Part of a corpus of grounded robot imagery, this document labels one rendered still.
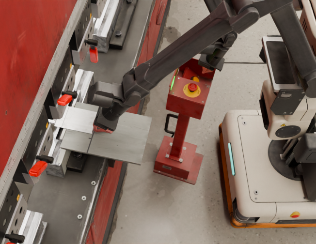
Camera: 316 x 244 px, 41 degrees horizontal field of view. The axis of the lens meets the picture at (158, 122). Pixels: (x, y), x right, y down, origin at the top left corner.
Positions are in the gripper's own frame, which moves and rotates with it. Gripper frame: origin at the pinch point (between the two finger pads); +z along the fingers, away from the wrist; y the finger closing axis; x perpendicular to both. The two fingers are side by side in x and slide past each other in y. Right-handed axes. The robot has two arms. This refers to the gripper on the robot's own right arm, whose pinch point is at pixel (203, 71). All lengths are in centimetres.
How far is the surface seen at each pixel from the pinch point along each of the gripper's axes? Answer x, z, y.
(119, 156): 59, -16, 21
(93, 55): 37, -30, 41
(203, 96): 11.2, 1.3, -3.4
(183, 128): 8.4, 36.2, -6.8
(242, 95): -54, 73, -45
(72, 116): 50, -11, 40
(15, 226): 94, -34, 39
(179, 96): 14.4, 3.5, 5.8
